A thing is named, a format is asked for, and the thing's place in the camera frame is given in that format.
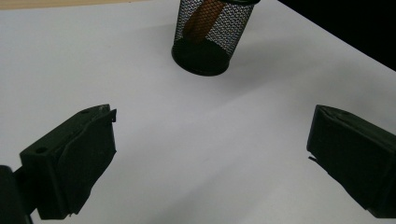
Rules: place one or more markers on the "light wooden table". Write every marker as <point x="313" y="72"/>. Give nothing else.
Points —
<point x="46" y="3"/>

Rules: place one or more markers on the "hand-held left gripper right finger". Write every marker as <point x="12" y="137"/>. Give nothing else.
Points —
<point x="355" y="161"/>

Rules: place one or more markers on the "white table cover board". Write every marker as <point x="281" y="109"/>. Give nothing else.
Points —
<point x="186" y="124"/>

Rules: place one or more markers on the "black mesh pen holder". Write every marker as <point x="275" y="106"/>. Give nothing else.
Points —
<point x="199" y="59"/>

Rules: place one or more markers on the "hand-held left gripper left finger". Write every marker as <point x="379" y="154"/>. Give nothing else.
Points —
<point x="71" y="161"/>

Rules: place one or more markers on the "brown wooden hairbrush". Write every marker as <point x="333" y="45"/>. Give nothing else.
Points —
<point x="204" y="18"/>

